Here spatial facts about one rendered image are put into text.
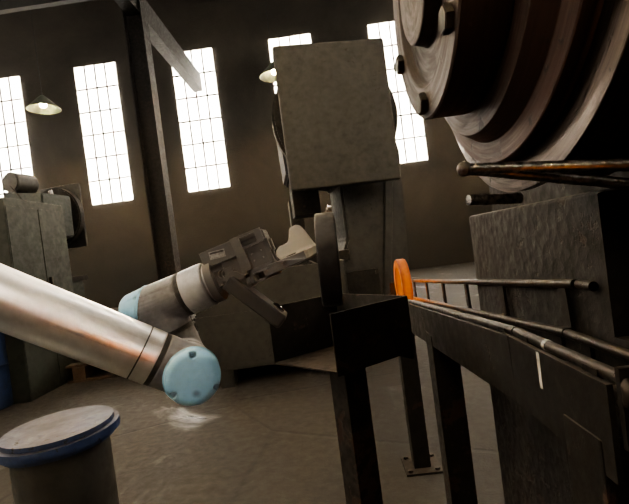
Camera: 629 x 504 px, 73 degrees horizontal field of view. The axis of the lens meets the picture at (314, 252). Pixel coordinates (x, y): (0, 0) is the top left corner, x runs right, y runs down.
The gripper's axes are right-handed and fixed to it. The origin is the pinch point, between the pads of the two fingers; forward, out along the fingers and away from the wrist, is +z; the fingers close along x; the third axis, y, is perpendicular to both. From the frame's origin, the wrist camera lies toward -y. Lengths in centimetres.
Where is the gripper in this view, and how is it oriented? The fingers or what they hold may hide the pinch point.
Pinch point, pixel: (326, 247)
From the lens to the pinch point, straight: 71.1
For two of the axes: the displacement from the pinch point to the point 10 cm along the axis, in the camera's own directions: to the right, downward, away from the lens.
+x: 0.4, 0.0, 10.0
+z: 9.2, -3.9, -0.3
